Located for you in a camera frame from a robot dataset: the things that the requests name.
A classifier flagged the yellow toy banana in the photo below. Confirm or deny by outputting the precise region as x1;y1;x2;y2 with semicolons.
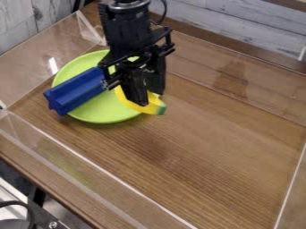
115;86;165;115

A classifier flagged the blue plastic block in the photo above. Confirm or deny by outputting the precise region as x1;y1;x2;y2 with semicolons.
42;67;108;115

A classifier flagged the black metal mount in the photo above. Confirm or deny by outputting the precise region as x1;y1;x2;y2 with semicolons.
28;202;70;229

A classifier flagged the clear acrylic corner bracket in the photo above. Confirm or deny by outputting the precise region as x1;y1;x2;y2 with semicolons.
76;11;106;47

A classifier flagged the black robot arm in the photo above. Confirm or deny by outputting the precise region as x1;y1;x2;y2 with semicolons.
96;0;175;106

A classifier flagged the black cable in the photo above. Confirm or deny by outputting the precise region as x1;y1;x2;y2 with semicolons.
0;199;38;229

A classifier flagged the clear acrylic front wall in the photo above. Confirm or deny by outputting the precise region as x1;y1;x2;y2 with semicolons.
0;110;197;229

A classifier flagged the green plastic plate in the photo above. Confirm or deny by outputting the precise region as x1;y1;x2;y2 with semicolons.
50;49;141;123

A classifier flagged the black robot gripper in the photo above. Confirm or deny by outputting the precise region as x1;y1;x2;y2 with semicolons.
96;0;175;106

